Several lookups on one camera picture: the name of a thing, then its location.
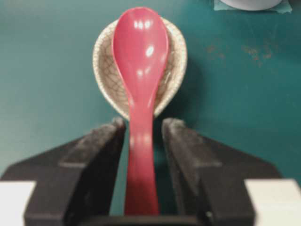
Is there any red plastic spoon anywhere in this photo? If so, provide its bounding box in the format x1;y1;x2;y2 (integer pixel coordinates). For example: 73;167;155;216
112;7;169;215

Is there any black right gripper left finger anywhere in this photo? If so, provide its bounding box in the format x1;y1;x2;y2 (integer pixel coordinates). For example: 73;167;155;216
0;117;125;226

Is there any white round bowl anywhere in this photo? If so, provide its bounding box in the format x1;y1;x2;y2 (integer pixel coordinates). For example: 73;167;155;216
214;0;282;11

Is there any crackle-glaze spoon rest dish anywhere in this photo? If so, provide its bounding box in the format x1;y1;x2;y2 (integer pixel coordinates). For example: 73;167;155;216
92;18;188;120

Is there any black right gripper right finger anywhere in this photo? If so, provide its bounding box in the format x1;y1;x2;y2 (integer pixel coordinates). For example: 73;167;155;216
162;117;301;226

